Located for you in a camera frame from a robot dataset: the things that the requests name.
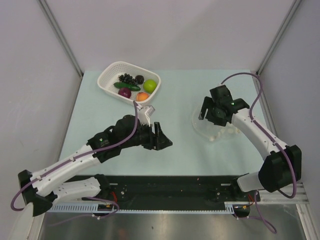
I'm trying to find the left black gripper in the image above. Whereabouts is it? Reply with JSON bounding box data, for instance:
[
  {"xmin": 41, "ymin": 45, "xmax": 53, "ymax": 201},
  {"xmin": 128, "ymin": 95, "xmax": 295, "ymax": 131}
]
[{"xmin": 120, "ymin": 120, "xmax": 172, "ymax": 151}]

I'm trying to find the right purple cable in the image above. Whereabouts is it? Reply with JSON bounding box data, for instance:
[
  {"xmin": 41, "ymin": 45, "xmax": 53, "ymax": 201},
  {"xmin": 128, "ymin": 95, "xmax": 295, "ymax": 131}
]
[{"xmin": 221, "ymin": 72, "xmax": 300, "ymax": 235}]

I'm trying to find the dark green fake cucumber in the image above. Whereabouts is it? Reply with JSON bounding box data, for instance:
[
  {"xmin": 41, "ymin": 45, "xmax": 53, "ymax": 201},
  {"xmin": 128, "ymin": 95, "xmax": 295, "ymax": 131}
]
[{"xmin": 113, "ymin": 82, "xmax": 141, "ymax": 92}]

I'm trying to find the aluminium frame post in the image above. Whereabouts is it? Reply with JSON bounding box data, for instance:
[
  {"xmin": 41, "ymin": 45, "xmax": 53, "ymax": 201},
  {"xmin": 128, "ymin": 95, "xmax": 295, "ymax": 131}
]
[
  {"xmin": 255, "ymin": 0, "xmax": 304, "ymax": 75},
  {"xmin": 36, "ymin": 0, "xmax": 84, "ymax": 79}
]

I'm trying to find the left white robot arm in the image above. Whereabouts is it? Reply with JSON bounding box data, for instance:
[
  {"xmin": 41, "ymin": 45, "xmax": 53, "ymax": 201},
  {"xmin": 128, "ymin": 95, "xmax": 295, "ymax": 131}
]
[{"xmin": 18, "ymin": 115, "xmax": 173, "ymax": 217}]

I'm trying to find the red orange fake fruit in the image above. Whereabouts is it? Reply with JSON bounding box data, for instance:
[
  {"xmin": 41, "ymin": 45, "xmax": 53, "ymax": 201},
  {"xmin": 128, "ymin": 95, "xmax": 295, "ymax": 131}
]
[{"xmin": 136, "ymin": 92, "xmax": 149, "ymax": 102}]

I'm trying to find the green fake fruit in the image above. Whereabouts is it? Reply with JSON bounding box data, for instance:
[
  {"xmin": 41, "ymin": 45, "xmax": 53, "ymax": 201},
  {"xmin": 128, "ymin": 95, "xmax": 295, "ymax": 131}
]
[{"xmin": 143, "ymin": 79, "xmax": 157, "ymax": 94}]

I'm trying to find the polka dot zip bag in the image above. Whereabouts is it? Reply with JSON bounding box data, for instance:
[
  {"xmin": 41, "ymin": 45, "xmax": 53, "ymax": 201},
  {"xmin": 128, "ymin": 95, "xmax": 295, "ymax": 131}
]
[{"xmin": 191, "ymin": 104, "xmax": 241, "ymax": 142}]

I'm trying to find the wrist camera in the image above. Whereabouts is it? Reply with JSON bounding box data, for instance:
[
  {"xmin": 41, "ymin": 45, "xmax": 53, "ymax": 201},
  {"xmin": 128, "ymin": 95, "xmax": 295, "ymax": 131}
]
[
  {"xmin": 112, "ymin": 105, "xmax": 155, "ymax": 147},
  {"xmin": 209, "ymin": 85, "xmax": 233, "ymax": 105}
]

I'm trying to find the dark brown fake food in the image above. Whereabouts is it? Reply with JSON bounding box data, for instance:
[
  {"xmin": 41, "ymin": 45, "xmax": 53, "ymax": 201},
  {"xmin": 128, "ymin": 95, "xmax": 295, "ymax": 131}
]
[{"xmin": 135, "ymin": 75, "xmax": 145, "ymax": 85}]

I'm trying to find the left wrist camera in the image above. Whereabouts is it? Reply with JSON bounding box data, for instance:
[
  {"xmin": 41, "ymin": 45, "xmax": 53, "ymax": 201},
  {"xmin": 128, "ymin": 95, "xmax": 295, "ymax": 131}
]
[{"xmin": 112, "ymin": 105, "xmax": 155, "ymax": 147}]

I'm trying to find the white slotted cable duct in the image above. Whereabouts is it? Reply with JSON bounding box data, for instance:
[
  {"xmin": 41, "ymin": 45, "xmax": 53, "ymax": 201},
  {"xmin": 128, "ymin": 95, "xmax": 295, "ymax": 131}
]
[{"xmin": 47, "ymin": 202, "xmax": 235, "ymax": 215}]

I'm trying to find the right aluminium frame post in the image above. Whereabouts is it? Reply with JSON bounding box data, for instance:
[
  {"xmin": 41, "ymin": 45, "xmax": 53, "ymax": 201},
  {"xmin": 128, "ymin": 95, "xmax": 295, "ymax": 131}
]
[{"xmin": 255, "ymin": 0, "xmax": 304, "ymax": 75}]

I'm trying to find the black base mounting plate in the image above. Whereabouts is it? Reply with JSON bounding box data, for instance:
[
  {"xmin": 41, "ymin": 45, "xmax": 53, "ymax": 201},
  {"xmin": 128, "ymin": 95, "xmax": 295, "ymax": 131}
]
[{"xmin": 72, "ymin": 174, "xmax": 262, "ymax": 211}]

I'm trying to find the dark fake grape bunch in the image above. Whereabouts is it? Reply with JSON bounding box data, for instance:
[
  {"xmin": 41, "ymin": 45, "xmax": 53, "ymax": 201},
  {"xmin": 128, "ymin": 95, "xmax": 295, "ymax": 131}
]
[{"xmin": 118, "ymin": 73, "xmax": 137, "ymax": 86}]

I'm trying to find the white perforated plastic basket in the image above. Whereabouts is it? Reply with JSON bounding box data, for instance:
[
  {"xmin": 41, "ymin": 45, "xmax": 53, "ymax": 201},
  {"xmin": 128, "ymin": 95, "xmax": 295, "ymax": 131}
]
[{"xmin": 97, "ymin": 61, "xmax": 162, "ymax": 106}]

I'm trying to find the purple cable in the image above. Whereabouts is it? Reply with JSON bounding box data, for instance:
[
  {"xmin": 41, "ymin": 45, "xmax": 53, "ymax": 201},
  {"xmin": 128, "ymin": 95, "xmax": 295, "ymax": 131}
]
[
  {"xmin": 221, "ymin": 72, "xmax": 300, "ymax": 235},
  {"xmin": 10, "ymin": 100, "xmax": 140, "ymax": 227}
]

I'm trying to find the purple fake fruit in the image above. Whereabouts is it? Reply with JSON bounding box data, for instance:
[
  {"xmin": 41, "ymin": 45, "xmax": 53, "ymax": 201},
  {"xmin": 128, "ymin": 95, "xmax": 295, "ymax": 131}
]
[{"xmin": 118, "ymin": 87, "xmax": 132, "ymax": 99}]

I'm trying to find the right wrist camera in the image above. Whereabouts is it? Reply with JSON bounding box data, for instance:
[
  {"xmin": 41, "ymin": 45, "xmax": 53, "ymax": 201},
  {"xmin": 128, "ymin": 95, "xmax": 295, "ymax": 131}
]
[{"xmin": 209, "ymin": 85, "xmax": 233, "ymax": 105}]

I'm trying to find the left aluminium frame post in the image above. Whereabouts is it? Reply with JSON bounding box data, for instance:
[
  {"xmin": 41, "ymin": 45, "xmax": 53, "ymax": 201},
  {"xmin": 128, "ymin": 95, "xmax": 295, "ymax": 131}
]
[{"xmin": 36, "ymin": 0, "xmax": 84, "ymax": 79}]

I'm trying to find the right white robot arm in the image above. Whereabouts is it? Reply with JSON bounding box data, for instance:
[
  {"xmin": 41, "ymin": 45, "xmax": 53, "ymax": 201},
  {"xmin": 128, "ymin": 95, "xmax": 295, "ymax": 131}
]
[{"xmin": 198, "ymin": 96, "xmax": 302, "ymax": 201}]

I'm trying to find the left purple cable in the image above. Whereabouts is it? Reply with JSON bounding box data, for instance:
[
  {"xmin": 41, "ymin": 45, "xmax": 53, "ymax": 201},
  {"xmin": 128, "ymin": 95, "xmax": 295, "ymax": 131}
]
[{"xmin": 10, "ymin": 100, "xmax": 140, "ymax": 227}]

